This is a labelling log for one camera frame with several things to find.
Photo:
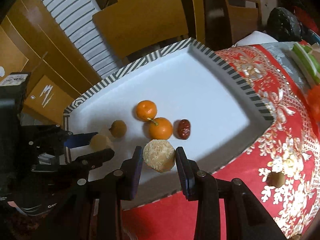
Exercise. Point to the green white tissue pack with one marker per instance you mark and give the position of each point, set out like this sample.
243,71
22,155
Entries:
306,56

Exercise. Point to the red plastic bag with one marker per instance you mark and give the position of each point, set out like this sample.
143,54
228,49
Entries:
313,99

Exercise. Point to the tan longan fruit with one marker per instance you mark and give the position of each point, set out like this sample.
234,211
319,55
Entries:
118,129

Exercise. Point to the black plastic bag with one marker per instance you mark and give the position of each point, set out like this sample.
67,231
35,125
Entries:
283,25

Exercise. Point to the white tray striped rim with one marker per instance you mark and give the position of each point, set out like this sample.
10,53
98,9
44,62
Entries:
186,80

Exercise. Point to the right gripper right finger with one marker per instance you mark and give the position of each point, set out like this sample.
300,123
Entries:
246,217

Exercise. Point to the small orange with stem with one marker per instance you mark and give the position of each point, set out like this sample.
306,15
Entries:
160,128

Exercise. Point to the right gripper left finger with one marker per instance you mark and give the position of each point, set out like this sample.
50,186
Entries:
93,210

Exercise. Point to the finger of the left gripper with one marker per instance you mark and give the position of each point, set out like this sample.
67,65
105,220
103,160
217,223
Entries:
70,140
82,164

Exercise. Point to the wooden folding chair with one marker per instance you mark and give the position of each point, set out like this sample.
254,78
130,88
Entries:
242,21

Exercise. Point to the red gold floral tablecloth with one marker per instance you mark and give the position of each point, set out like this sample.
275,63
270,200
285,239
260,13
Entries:
282,166

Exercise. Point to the yellow wooden chair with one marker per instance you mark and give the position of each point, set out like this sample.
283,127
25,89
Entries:
128,26

